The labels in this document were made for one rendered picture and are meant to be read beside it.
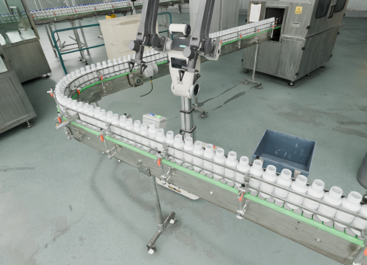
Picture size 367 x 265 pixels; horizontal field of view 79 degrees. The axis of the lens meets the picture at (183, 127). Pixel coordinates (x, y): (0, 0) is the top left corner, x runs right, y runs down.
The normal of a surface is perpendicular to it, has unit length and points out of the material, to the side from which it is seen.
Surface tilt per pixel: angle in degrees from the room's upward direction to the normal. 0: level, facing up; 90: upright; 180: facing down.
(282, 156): 90
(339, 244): 90
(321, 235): 90
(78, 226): 0
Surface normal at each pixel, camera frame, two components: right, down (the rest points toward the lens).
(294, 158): -0.53, 0.50
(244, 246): -0.05, -0.83
